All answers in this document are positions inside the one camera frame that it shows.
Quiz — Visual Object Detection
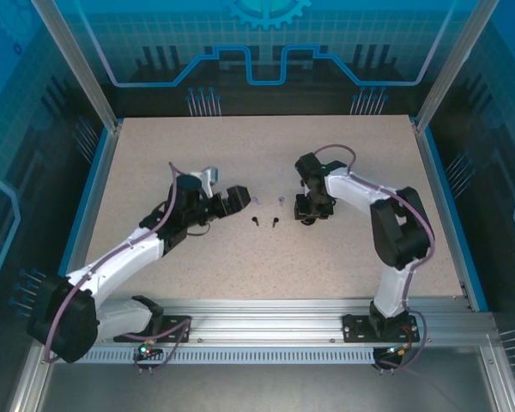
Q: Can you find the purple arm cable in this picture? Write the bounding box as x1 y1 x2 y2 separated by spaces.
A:
42 161 192 374
315 143 437 374

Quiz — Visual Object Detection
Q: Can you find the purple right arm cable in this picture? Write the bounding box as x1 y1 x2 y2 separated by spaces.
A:
315 143 437 374

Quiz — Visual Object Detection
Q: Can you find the grey metal bottom panel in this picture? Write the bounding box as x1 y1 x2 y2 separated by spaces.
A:
38 362 499 412

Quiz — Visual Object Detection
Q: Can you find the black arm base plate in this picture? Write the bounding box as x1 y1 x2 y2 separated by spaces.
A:
113 315 194 344
342 312 426 344

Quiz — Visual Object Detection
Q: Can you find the blue aluminium side rail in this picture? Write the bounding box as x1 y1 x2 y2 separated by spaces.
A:
58 122 124 280
414 122 490 312

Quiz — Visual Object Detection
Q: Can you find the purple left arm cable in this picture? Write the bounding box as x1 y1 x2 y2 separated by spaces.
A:
42 161 192 374

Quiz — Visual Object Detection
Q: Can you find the small LED circuit board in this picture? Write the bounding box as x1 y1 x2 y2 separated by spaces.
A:
135 341 164 361
375 342 413 361

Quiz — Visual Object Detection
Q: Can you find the aluminium frame post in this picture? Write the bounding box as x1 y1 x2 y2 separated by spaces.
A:
414 0 501 132
28 0 124 132

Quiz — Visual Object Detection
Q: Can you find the aluminium mounting rail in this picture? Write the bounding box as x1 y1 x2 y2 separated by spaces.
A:
111 297 497 344

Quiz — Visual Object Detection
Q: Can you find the slotted grey cable duct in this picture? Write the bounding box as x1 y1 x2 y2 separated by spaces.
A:
81 346 381 366

